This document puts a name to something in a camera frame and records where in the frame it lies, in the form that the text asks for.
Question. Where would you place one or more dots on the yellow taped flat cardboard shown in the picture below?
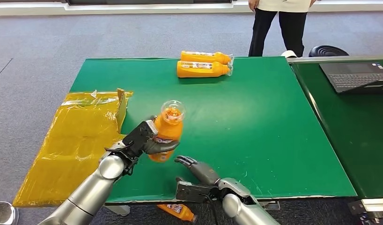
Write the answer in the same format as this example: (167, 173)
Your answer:
(70, 139)

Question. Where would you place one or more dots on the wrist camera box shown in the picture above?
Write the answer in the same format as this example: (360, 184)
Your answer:
(191, 192)
(138, 136)

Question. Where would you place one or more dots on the orange bottle with clear cap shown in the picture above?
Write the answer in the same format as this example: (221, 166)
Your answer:
(179, 212)
(169, 127)
(199, 70)
(202, 57)

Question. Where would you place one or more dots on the grey table leg bracket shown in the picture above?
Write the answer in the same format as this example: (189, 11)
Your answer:
(270, 206)
(118, 210)

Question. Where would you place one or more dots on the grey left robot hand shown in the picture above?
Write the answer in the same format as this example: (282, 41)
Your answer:
(162, 148)

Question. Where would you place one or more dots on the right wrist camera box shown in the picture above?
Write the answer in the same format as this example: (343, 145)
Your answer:
(191, 192)

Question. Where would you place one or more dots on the aluminium table edge rail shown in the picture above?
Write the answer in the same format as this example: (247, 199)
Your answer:
(334, 58)

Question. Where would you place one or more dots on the black round stool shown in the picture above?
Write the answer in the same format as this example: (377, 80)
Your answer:
(328, 52)

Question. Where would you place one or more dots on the aluminium profile frame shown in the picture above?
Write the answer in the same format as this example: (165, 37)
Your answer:
(370, 209)

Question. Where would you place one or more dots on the dark open laptop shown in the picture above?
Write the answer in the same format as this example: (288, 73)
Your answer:
(354, 77)

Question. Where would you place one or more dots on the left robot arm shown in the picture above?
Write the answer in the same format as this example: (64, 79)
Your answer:
(92, 192)

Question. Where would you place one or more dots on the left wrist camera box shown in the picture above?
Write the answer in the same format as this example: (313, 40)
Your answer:
(138, 136)

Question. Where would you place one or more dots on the round silver metal bin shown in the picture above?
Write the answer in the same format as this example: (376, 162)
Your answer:
(2, 214)

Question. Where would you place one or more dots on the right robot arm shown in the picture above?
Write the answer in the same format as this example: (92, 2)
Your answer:
(244, 208)

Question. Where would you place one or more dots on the person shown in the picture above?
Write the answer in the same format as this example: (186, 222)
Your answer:
(261, 31)

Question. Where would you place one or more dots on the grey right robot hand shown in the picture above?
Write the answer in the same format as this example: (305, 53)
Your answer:
(202, 172)

